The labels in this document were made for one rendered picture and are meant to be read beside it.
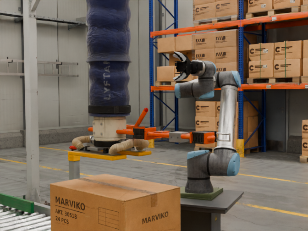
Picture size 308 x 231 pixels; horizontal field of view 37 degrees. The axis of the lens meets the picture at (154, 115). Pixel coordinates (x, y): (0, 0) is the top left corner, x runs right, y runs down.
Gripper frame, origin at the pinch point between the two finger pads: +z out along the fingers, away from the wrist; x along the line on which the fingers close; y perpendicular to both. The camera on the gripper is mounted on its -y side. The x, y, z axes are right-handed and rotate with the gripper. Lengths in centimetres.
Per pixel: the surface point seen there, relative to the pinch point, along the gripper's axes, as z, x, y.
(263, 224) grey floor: -255, -157, 78
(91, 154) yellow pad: 36, -45, 26
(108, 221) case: 41, -75, 9
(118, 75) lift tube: 24.8, -4.8, 17.5
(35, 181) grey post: -149, -126, 340
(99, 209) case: 41, -70, 16
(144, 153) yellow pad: 13.1, -45.5, 10.5
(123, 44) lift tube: 22.9, 10.8, 15.8
